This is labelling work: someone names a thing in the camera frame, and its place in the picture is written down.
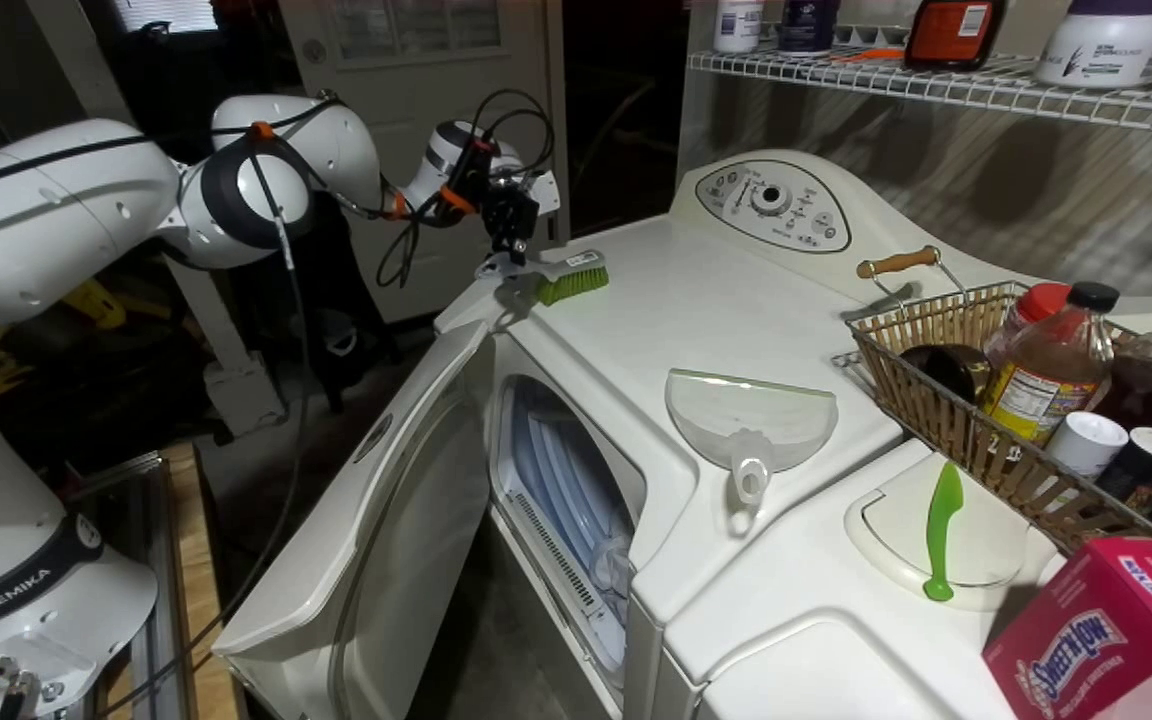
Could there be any wicker basket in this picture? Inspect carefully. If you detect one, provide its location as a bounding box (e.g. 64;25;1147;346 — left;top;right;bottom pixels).
837;276;1152;558

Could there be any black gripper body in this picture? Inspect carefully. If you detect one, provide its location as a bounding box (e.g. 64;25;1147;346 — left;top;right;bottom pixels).
455;127;544;245

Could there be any red capped bottle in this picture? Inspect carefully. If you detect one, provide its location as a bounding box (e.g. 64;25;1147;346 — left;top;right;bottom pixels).
1009;280;1075;338

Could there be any amber bottle yellow label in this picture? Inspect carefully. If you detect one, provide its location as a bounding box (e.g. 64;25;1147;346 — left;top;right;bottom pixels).
975;276;1123;448

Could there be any small wooden handle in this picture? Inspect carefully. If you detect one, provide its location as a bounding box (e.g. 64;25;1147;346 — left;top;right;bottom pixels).
854;239;946;283

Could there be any white washing machine open door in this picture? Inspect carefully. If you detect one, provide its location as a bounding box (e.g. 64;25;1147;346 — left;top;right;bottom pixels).
211;145;992;720

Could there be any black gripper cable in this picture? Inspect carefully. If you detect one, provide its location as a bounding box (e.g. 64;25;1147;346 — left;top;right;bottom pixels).
373;83;561;292

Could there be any white support post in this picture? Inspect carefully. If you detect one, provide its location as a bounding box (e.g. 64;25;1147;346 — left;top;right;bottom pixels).
151;257;289;440

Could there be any tall white plastic bottle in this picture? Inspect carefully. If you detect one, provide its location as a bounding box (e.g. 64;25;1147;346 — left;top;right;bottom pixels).
711;0;769;62

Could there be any white jar dark lid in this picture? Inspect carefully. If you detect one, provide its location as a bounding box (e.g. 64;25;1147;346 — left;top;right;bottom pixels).
1038;0;1152;91

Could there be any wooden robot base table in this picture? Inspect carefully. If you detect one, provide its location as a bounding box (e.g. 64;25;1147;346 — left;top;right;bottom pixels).
91;438;254;720

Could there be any white laundry machine closed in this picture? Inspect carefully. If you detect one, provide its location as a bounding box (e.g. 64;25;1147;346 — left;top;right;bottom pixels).
629;438;1152;720

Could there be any yellow tool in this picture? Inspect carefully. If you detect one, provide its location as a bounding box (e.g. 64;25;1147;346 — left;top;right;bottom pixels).
54;276;128;346

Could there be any pink cardboard box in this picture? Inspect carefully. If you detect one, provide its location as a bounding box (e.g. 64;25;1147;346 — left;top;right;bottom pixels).
982;533;1152;720

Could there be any white detergent scoop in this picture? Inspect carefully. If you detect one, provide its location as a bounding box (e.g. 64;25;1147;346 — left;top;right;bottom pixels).
663;365;844;542

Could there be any dark blue jar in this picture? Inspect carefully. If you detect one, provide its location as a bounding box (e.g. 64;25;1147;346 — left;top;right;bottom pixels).
775;0;848;55

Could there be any white wire shelf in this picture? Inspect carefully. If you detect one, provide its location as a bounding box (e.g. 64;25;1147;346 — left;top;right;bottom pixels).
686;47;1152;145

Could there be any small black capped bottle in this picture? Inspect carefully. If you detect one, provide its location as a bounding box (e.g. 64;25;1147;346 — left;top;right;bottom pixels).
1095;426;1152;509

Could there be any small white capped bottle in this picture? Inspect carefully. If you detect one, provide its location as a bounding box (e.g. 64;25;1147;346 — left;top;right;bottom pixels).
1042;409;1135;485

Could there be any black round lid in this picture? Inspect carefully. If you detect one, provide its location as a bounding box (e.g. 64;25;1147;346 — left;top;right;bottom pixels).
895;340;988;409

